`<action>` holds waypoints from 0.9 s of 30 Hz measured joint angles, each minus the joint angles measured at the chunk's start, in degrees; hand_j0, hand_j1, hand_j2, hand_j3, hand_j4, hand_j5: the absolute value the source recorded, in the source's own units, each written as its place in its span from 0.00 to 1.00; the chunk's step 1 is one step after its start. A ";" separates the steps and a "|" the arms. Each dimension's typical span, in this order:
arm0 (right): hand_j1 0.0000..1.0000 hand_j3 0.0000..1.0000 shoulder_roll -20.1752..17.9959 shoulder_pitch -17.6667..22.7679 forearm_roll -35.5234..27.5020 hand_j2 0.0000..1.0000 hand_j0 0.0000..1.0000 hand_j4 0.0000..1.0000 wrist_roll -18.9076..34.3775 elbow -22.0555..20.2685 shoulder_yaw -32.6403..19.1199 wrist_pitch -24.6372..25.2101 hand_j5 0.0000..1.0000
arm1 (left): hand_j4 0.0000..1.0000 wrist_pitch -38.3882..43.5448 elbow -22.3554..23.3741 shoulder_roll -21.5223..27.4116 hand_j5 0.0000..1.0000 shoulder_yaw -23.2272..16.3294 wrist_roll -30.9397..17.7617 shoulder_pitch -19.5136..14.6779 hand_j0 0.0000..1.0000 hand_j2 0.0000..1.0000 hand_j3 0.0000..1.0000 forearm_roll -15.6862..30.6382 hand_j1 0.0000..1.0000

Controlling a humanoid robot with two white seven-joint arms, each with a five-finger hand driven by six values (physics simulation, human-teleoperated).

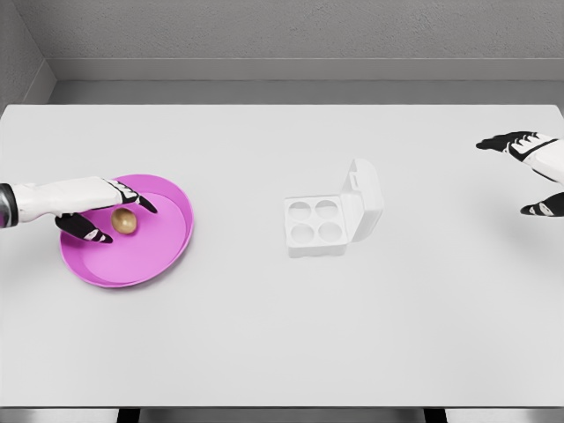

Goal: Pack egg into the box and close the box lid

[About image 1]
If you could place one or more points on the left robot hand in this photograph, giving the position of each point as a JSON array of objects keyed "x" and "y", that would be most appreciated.
[{"x": 94, "y": 194}]

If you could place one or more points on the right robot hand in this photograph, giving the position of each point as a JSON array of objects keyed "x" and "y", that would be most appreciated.
[{"x": 544, "y": 163}]

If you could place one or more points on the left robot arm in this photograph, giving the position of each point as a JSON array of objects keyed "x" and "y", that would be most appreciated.
[{"x": 31, "y": 200}]

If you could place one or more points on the brown egg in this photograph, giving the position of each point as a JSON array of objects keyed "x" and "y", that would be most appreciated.
[{"x": 123, "y": 220}]

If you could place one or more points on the white egg box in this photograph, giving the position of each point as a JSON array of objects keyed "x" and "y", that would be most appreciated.
[{"x": 328, "y": 220}]

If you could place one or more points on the pink round plate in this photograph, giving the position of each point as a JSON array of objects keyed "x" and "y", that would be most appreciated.
[{"x": 132, "y": 247}]

